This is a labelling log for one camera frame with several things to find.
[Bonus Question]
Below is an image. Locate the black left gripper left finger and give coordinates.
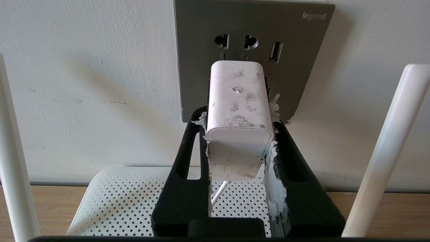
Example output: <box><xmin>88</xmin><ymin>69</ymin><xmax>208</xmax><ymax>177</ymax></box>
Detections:
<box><xmin>151</xmin><ymin>106</ymin><xmax>210</xmax><ymax>236</ymax></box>

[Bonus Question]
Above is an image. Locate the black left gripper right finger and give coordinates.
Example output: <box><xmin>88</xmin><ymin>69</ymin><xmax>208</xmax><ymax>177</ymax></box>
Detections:
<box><xmin>264</xmin><ymin>118</ymin><xmax>346</xmax><ymax>237</ymax></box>

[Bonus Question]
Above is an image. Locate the thin white power cable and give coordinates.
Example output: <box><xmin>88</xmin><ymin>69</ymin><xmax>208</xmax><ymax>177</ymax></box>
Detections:
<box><xmin>211</xmin><ymin>180</ymin><xmax>232</xmax><ymax>206</ymax></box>

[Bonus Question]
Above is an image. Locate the white power adapter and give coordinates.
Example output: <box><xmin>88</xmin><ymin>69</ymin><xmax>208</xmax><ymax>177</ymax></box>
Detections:
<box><xmin>206</xmin><ymin>60</ymin><xmax>274</xmax><ymax>182</ymax></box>

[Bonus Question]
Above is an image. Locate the white wifi router with antennas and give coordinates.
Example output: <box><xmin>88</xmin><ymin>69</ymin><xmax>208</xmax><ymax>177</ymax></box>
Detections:
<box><xmin>0</xmin><ymin>54</ymin><xmax>430</xmax><ymax>242</ymax></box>

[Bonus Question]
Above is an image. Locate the grey wall socket plate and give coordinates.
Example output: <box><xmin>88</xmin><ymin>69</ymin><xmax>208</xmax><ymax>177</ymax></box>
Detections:
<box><xmin>174</xmin><ymin>0</ymin><xmax>336</xmax><ymax>124</ymax></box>

